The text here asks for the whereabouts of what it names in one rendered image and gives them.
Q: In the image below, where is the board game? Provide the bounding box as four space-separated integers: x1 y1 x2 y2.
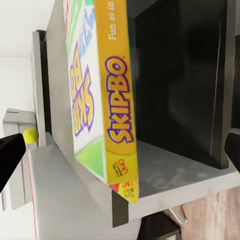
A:
63 0 139 205

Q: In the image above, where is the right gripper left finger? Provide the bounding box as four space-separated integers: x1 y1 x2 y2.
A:
0 133 26 193

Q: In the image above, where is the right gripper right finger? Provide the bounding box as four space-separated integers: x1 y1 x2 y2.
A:
224 133 240 173

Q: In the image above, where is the tennis ball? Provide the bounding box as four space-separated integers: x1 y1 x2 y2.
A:
21 127 39 144

